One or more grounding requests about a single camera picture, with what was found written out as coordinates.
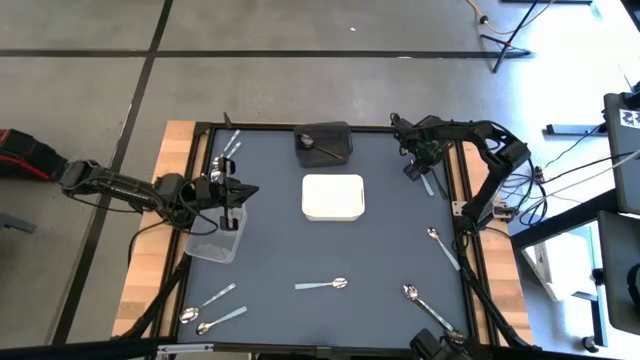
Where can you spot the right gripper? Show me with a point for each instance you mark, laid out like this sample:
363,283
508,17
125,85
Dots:
425,140

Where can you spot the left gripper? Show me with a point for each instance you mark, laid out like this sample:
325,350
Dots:
215,192

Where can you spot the silver spoon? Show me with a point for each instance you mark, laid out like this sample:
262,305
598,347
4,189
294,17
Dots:
189,315
202,328
410,292

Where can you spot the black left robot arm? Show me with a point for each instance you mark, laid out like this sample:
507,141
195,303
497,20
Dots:
125,190

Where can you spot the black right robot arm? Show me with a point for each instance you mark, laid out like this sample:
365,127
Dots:
500,145

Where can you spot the clear plastic bin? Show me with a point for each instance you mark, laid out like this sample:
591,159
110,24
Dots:
215,245

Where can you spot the white plastic bin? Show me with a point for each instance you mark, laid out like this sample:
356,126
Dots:
332,197

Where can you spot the black plastic bin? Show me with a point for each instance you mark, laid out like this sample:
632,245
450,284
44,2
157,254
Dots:
325,150

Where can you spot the blue-grey table mat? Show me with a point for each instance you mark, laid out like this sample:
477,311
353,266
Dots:
325,245

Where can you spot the black tripod stand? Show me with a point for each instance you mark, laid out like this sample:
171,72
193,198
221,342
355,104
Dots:
505,45

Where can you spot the black floor bar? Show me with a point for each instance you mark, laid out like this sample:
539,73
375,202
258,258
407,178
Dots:
570,129

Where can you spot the white box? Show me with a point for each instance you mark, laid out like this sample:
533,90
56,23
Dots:
560,265

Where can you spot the black bulky object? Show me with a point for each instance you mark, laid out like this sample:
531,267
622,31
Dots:
430,347

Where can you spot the black case with sticker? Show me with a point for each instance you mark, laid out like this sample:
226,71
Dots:
622,160

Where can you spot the black and red bag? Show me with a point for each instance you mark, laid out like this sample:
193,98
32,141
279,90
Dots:
25,155

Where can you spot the grey flat object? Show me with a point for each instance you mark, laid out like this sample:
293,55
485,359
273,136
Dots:
17,223

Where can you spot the black aluminium beam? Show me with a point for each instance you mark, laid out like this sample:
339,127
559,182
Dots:
75,350

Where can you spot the black table frame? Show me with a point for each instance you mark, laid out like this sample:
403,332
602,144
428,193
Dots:
265,126

